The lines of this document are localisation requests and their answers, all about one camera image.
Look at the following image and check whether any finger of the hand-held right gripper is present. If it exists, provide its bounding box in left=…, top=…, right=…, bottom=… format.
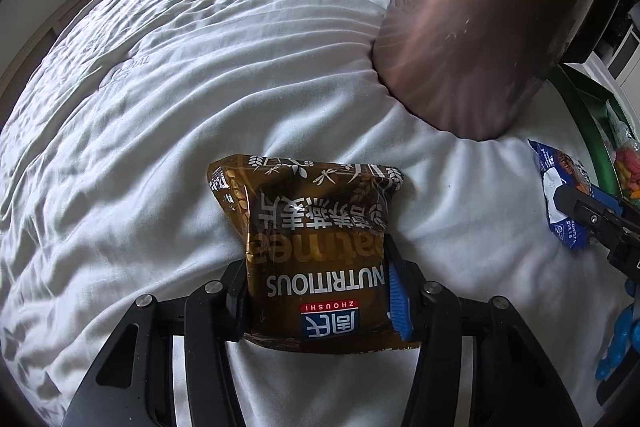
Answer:
left=552, top=186, right=632, bottom=252
left=590, top=187, right=640, bottom=223

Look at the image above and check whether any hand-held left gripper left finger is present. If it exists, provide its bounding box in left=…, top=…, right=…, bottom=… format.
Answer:
left=60, top=259, right=251, bottom=427

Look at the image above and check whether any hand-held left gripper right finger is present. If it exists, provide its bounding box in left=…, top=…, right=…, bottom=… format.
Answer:
left=385, top=234, right=583, bottom=427

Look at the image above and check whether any yellow-green fruit snack bag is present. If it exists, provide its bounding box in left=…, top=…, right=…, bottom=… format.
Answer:
left=612, top=146, right=640, bottom=208

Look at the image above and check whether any green tray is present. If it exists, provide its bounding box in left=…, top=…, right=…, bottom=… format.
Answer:
left=555, top=63, right=640, bottom=212

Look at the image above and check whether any white and blue snack packet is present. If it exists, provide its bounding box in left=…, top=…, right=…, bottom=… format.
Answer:
left=605, top=99, right=638, bottom=152

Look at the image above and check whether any brown oatmeal snack packet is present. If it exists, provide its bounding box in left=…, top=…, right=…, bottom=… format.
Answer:
left=207, top=154, right=423, bottom=354

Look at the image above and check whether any person's right hand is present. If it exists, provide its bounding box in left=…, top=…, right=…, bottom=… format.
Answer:
left=595, top=279, right=640, bottom=383

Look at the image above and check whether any white wardrobe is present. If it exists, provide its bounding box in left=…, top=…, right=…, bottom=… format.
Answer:
left=590, top=7, right=640, bottom=82

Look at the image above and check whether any brown and black electric kettle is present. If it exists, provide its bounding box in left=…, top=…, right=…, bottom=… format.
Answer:
left=370, top=0, right=631, bottom=142

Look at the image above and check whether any bed with white sheet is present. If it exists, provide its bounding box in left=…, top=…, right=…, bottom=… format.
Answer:
left=0, top=0, right=640, bottom=427

